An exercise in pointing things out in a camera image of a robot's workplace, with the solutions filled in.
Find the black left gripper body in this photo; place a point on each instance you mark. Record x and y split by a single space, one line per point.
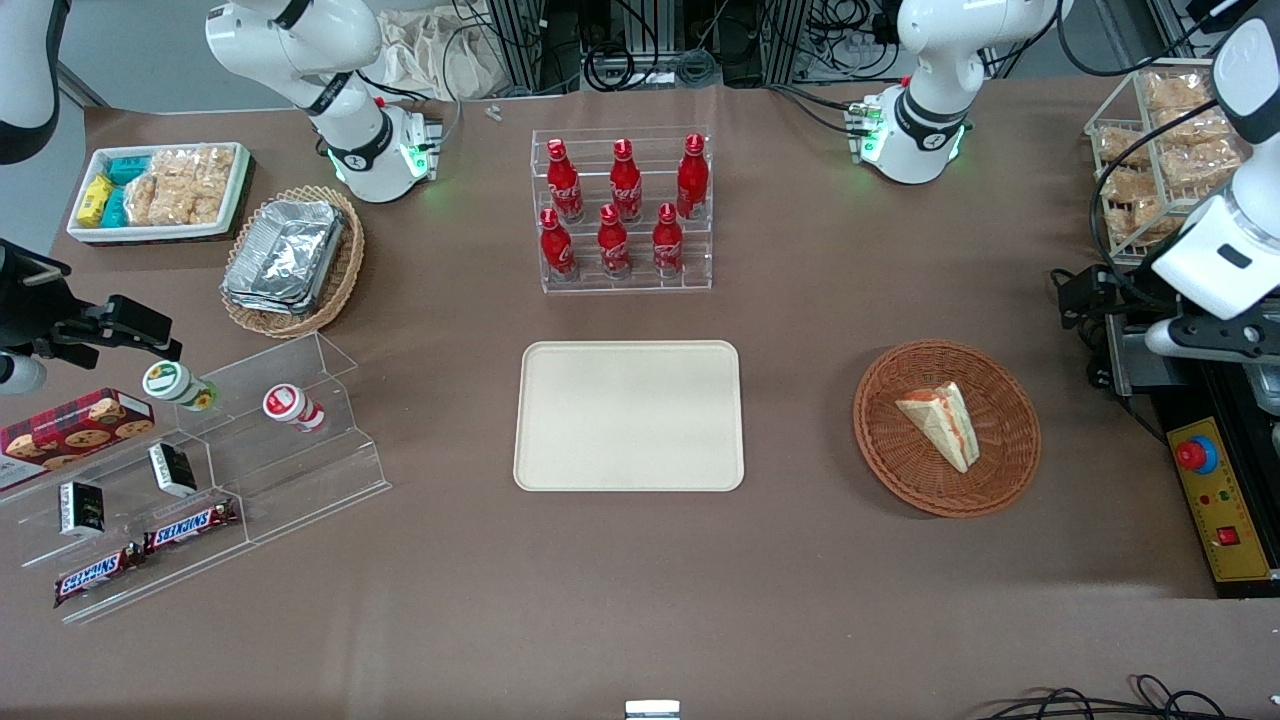
1118 297

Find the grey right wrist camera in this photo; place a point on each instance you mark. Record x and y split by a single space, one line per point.
18 374

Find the clear acrylic bottle rack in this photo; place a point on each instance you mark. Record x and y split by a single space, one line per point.
620 285

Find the brown wicker basket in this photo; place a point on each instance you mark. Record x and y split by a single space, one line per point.
960 495

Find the bagged fried snack pack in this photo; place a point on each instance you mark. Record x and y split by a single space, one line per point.
1128 185
1120 145
1135 220
1185 128
1195 165
1178 92

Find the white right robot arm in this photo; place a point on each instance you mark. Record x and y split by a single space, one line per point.
330 60

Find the small black white box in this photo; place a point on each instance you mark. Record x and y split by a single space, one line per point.
82 508
172 470

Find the beige cloth bag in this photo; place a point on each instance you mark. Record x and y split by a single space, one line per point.
440 55

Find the red plaid cookie box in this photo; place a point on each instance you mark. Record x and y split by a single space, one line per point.
75 430

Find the white rectangular snack tray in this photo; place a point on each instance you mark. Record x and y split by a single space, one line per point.
235 195

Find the triangular sandwich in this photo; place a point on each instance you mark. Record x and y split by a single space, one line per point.
945 420

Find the Snickers chocolate bar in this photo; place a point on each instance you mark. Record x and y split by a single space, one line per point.
95 575
190 525

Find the beige plastic tray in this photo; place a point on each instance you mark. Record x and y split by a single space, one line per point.
630 415

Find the black countertop appliance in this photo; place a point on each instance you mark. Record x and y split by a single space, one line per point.
1135 355

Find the red-capped yogurt bottle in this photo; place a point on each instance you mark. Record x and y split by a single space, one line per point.
292 407

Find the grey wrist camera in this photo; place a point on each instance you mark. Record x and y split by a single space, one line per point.
1215 345
18 374

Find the clear acrylic stepped display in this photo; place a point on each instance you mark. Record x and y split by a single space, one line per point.
300 470

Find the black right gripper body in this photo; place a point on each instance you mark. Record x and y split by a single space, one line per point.
28 303

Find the yellow emergency stop box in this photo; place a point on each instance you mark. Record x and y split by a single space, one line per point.
1225 500

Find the white edge bracket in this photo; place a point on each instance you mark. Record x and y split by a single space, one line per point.
652 710

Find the clear rice cracker pack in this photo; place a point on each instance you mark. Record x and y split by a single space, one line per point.
172 185
141 198
212 180

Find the red cola bottle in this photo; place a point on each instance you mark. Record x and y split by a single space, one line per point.
692 180
667 245
565 185
557 250
626 185
613 245

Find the light oval wicker basket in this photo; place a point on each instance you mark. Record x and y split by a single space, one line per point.
345 275

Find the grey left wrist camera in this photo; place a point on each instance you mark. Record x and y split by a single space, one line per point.
1215 345

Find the stacked aluminium foil trays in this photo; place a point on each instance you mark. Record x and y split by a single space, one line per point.
285 255

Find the green-capped yogurt bottle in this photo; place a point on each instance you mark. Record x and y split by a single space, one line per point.
178 385

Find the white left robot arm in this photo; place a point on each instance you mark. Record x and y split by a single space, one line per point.
930 60

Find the yellow snack packet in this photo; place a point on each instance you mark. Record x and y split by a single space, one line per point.
95 197

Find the teal snack packet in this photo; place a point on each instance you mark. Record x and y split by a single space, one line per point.
128 168
114 208

